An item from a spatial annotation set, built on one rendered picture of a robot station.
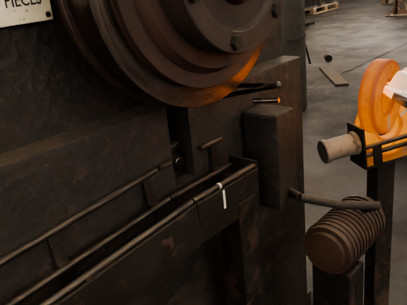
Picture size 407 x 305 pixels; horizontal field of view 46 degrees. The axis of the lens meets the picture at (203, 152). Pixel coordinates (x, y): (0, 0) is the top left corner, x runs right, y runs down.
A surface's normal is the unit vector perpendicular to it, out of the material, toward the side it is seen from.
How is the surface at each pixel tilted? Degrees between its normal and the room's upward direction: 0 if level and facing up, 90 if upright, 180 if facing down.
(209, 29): 90
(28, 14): 90
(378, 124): 89
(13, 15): 90
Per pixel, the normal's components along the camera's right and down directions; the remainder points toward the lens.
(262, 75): 0.75, 0.17
